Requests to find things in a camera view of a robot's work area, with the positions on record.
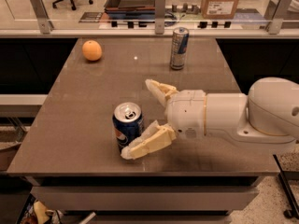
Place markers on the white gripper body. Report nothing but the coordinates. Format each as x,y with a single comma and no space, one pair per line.
186,114

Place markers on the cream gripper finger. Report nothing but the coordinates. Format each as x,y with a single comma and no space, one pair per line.
162,92
154,138

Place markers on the blue pepsi can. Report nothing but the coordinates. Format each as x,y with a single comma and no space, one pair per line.
128,123

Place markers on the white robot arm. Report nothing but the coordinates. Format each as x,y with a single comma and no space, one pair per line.
266,118

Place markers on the silver blue red bull can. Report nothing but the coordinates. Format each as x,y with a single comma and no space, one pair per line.
180,39

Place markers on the orange fruit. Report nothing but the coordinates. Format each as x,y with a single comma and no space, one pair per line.
91,50

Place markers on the grey table drawer front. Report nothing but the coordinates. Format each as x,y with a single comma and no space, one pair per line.
145,198

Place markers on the grey open tray box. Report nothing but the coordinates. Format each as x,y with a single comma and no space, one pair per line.
114,5

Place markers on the brown cardboard box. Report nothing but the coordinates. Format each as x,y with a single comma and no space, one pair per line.
218,9

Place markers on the middle metal glass bracket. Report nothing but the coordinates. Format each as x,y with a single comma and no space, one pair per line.
159,16

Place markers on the metal glass bracket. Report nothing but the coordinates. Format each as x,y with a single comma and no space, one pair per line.
159,16
43,20
275,16

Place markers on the right metal glass bracket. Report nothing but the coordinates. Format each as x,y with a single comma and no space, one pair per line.
275,16

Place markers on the left metal glass bracket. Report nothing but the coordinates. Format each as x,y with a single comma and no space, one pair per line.
43,20

